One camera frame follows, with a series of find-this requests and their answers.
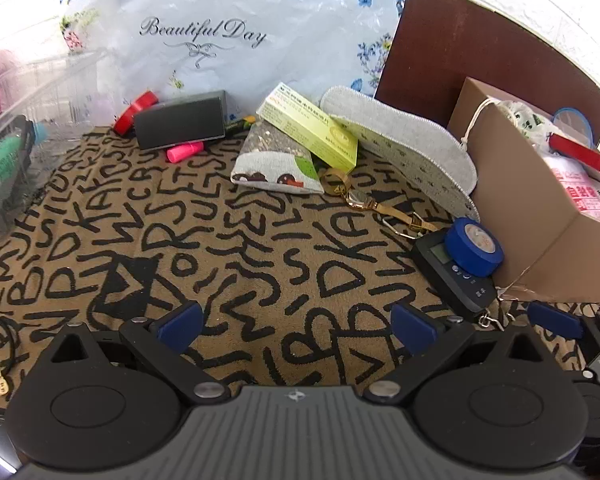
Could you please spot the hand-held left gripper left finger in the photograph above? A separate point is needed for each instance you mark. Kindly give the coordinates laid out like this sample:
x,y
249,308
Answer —
x,y
182,326

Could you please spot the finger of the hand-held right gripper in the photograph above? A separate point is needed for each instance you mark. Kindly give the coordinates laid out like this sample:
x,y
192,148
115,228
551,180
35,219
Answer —
x,y
555,317

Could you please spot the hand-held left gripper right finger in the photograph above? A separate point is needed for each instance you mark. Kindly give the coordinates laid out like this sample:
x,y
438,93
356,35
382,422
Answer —
x,y
412,330

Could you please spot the brown cardboard box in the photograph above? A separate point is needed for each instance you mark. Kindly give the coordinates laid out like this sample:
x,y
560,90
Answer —
x,y
520,200

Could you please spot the yellow-green medicine box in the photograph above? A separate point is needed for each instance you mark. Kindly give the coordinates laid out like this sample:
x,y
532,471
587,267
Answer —
x,y
305,125

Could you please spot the clear plastic container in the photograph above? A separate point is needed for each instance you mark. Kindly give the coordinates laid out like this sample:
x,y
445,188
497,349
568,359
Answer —
x,y
55,90

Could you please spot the black digital hanging scale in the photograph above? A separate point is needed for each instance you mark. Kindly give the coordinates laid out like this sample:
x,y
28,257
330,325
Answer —
x,y
460,291

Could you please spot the blue tape roll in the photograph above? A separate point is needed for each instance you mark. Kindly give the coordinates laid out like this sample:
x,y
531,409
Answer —
x,y
462,255

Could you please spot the white packet with red print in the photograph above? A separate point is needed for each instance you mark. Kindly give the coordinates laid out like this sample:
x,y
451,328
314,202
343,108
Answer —
x,y
580,192

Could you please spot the tan letter-print blanket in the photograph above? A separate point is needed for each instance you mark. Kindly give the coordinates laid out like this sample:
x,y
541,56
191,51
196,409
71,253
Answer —
x,y
280,240

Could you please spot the gold wristwatch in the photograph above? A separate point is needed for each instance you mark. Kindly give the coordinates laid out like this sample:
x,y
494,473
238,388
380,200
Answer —
x,y
360,200

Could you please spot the dotted grey insole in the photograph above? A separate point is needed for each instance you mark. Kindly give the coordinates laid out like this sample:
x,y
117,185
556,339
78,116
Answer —
x,y
420,176

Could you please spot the red flat strip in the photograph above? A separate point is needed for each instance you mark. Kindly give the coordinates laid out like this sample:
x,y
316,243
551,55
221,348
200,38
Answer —
x,y
585,156

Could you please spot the pink highlighter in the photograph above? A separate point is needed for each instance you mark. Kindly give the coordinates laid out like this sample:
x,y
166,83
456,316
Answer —
x,y
182,152

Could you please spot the printed fabric pouch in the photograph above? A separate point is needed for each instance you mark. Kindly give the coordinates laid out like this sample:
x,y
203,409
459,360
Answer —
x,y
270,160

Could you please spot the clear lid with blue rim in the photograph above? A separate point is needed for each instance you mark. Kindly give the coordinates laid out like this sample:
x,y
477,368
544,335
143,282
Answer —
x,y
572,127

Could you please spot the white printed plastic bag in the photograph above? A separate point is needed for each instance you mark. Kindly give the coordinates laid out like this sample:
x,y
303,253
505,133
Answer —
x,y
527,120

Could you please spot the plain grey insole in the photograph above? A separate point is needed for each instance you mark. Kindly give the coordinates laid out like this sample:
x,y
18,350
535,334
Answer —
x,y
400,125

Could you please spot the black rectangular box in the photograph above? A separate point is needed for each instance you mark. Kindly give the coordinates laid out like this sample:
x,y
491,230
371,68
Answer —
x,y
180,120

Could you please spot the dark green marker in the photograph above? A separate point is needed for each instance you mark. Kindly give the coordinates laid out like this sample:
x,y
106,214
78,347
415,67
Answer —
x,y
237,125

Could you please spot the red tape roll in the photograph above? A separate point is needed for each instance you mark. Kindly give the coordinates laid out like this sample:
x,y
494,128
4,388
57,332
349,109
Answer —
x,y
142,101

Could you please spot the teal tube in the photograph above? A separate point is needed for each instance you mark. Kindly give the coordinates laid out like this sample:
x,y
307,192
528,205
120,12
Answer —
x,y
0,160

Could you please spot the dark brown wooden board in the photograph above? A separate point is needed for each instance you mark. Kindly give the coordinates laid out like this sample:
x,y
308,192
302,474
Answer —
x,y
480,45

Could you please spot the white floral plastic bag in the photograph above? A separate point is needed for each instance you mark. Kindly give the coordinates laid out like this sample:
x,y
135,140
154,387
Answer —
x,y
260,5

